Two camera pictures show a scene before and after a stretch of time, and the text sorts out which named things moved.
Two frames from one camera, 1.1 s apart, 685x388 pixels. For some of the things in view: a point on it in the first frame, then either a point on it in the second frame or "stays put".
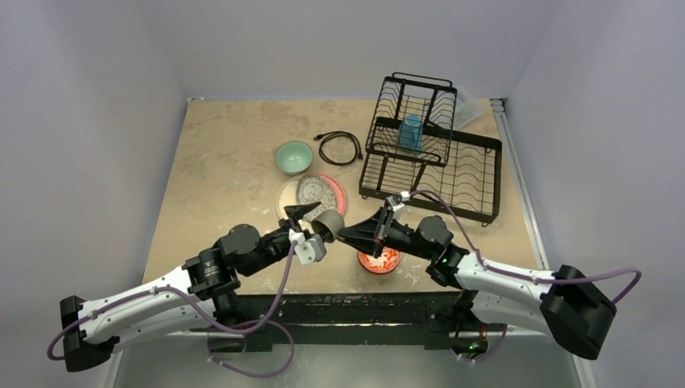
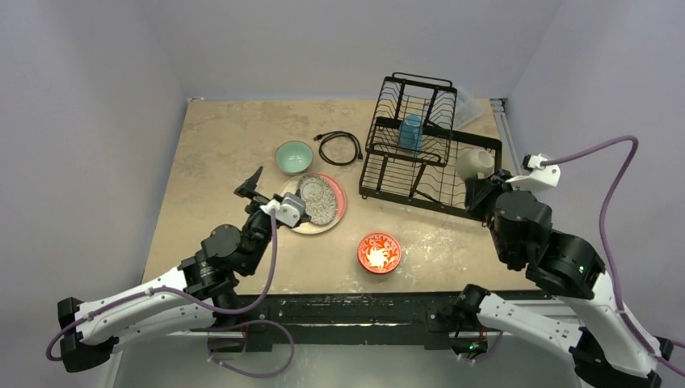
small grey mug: (327, 224) → (474, 162)
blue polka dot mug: (410, 138) stays put
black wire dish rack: (413, 148) stays put
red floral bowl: (388, 263) stays put
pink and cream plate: (287, 192) stays put
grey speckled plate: (313, 188) stays put
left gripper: (295, 213) → (248, 190)
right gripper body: (384, 231) → (478, 190)
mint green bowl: (293, 157) stays put
